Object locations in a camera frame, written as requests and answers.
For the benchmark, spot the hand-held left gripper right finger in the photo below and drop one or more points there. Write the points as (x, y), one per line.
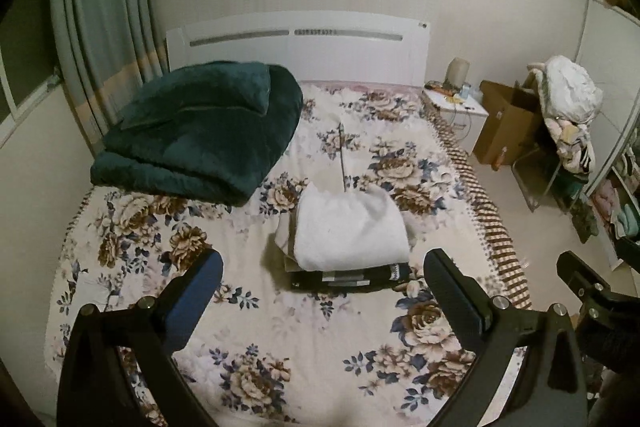
(456, 302)

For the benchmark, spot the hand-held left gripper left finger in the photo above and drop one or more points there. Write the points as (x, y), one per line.
(194, 302)

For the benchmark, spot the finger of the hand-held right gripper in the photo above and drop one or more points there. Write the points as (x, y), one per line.
(580, 272)
(630, 257)

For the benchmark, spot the white towel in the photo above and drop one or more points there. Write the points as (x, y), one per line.
(350, 227)

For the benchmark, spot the person's right forearm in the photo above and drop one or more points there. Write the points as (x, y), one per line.
(612, 347)

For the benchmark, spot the teal folded clothes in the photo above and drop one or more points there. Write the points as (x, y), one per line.
(627, 219)

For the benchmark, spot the pink folded clothes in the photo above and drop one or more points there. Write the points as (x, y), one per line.
(604, 199)

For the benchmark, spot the pile of mixed clothes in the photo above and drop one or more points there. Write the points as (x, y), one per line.
(575, 152)

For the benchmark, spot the pile of clothes on chair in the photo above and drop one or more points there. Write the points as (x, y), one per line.
(570, 87)

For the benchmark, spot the dark green cloth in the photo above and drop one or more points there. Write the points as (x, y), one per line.
(585, 219)

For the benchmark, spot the bed with floral sheet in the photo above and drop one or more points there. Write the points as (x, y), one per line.
(250, 332)

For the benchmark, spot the folded black striped garment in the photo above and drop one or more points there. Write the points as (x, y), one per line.
(340, 279)

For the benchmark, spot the folding chair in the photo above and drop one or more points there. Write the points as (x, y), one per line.
(537, 152)

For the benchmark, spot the brown bottle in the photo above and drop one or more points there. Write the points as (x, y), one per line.
(499, 159)

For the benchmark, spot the large cardboard box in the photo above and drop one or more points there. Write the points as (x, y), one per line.
(505, 127)

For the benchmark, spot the dark green folded blanket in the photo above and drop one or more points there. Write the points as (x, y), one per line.
(200, 127)

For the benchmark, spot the white nightstand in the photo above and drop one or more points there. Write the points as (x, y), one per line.
(470, 127)

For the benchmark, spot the beige table lamp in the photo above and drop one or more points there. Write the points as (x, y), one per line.
(459, 72)

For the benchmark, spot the white headboard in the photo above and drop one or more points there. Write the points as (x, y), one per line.
(300, 52)

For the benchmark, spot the grey-green curtain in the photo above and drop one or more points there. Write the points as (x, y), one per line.
(100, 7)

